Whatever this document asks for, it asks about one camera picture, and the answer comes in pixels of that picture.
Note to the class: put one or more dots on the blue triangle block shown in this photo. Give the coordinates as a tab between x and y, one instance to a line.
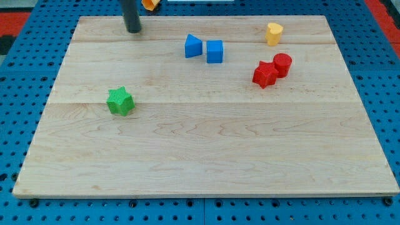
193	46

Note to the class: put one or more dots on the red star block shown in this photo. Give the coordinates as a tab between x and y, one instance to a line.
265	74

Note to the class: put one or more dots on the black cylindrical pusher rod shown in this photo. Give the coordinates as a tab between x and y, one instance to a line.
130	15

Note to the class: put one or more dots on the red cylinder block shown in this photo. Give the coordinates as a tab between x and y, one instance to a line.
282	63

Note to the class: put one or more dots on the orange block at top edge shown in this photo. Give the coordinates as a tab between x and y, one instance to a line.
150	5

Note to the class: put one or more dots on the blue cube block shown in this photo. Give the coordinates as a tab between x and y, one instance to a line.
215	51

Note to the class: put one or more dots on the wooden board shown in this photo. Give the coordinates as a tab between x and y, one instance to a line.
201	130

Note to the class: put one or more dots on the green star block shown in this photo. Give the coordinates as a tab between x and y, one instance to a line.
120	101

